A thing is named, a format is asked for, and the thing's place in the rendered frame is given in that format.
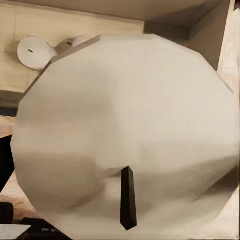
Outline pillar candle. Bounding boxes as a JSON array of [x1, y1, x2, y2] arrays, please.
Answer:
[[10, 33, 240, 240], [17, 36, 59, 72], [68, 35, 91, 49]]

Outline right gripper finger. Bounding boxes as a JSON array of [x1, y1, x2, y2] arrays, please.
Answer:
[[0, 135, 15, 193]]

